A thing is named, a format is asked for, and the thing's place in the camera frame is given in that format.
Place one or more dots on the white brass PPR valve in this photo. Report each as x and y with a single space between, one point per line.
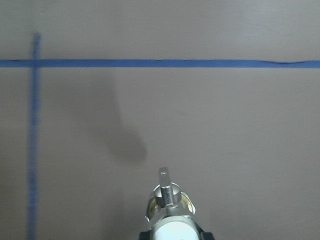
170 213

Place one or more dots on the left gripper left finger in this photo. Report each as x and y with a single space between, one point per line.
144 235

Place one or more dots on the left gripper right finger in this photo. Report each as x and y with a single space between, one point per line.
206 235

